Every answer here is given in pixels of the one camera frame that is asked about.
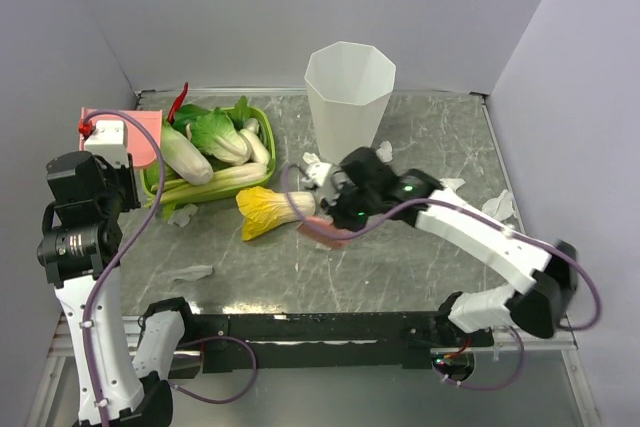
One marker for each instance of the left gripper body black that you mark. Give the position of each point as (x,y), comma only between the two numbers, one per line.
(121,191)

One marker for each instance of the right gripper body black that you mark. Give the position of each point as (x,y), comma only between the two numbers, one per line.
(354,207)

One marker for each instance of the pink hand brush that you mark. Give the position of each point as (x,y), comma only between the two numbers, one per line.
(323,232)

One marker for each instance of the paper scrap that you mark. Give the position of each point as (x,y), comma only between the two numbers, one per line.
(310,160)
(501,207)
(385,152)
(182,217)
(189,274)

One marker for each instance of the pink dustpan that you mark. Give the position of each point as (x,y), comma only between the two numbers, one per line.
(137,143)

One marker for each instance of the paper scrap edge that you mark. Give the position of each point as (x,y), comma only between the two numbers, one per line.
(452,183)

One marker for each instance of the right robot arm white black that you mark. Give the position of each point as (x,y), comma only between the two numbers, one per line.
(540,281)

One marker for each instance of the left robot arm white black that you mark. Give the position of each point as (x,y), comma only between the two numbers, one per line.
(80,252)

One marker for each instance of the green vegetable tray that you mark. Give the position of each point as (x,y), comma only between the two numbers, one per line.
(239,114)

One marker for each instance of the green celery stalk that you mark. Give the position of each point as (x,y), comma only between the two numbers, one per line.
(226,183)

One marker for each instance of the paper scrap by tray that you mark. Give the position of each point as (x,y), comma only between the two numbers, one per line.
(182,217)

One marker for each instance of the large white napa cabbage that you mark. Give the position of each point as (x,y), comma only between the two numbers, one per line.
(183,157)

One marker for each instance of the yellow napa cabbage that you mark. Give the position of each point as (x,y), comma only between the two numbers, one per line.
(263,210)

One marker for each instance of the red chili pepper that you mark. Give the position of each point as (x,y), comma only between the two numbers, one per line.
(177,103)

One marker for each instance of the white radish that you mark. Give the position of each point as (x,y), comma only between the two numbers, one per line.
(259,152)

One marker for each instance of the green bok choy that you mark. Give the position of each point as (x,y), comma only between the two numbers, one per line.
(214,134)

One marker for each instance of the white plastic waste bin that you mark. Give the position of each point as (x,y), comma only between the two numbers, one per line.
(348,87)

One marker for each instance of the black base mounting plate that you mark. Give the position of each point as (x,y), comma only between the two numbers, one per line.
(407,339)

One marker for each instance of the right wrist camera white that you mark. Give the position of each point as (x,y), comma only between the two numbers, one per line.
(317,178)

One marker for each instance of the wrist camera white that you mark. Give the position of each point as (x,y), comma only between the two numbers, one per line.
(317,178)
(108,139)

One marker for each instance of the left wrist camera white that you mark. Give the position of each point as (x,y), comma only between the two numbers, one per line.
(108,139)

